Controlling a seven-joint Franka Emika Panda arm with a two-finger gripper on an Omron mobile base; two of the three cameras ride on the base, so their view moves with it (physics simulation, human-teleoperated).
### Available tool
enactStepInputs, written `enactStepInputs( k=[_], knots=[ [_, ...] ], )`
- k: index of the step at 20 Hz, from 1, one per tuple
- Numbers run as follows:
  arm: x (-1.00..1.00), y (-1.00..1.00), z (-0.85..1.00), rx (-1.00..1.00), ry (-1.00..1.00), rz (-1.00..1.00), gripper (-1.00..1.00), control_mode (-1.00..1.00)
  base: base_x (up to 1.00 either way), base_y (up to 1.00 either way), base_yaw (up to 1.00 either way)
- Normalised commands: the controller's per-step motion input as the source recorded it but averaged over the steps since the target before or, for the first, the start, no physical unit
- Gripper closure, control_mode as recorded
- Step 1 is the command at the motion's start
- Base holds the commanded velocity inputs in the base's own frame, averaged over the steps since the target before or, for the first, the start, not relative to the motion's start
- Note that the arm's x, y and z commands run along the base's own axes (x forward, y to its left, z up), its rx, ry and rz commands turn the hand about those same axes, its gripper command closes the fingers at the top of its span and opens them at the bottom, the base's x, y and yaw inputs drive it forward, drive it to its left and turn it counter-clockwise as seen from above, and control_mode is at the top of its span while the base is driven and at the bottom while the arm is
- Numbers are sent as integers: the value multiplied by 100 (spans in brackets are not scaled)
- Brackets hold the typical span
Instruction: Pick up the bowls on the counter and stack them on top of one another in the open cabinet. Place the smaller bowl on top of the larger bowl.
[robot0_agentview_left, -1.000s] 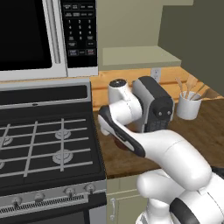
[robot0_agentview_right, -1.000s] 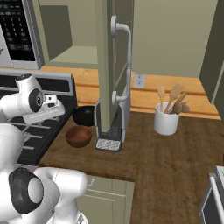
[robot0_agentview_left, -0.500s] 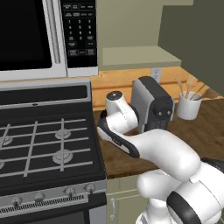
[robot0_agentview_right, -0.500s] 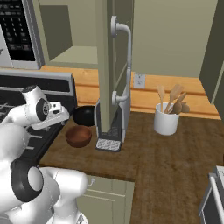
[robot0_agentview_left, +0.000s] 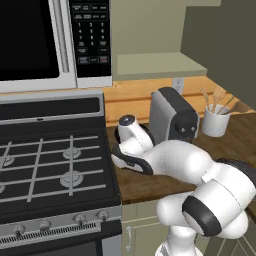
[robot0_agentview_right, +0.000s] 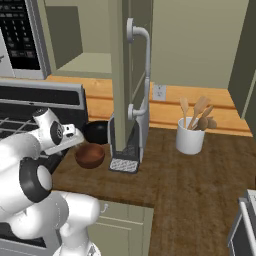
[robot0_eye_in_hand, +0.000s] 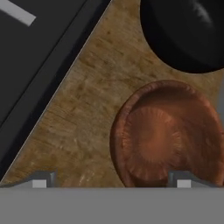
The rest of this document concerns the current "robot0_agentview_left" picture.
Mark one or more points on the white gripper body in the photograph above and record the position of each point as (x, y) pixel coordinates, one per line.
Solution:
(120, 162)

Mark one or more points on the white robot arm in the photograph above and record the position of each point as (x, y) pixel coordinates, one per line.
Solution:
(186, 163)

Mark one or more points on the olive base cabinet door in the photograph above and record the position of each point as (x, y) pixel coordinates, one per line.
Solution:
(143, 236)

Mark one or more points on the olive open cabinet door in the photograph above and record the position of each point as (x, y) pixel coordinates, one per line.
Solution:
(226, 43)

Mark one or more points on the olive drawer front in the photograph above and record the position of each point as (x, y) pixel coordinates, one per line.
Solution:
(140, 210)

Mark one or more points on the silver stove knob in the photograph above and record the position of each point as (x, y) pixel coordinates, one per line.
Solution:
(103, 214)
(19, 230)
(80, 219)
(45, 225)

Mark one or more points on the silver and black toaster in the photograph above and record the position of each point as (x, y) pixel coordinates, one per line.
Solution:
(166, 113)

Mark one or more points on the black and silver gas stove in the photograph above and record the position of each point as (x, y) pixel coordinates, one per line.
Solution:
(50, 160)

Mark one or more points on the white utensil pot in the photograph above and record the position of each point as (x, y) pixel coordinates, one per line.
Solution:
(215, 124)

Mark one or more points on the wooden spoon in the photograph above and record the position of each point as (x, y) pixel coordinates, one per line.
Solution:
(205, 98)
(228, 105)

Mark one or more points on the wooden spatula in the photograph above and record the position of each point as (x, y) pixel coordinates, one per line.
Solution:
(218, 95)

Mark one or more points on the white and black microwave oven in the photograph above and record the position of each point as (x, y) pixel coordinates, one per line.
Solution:
(30, 40)

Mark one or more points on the white wall outlet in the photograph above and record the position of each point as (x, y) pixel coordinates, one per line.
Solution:
(178, 85)

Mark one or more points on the olive open wall cabinet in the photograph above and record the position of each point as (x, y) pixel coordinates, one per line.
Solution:
(150, 33)

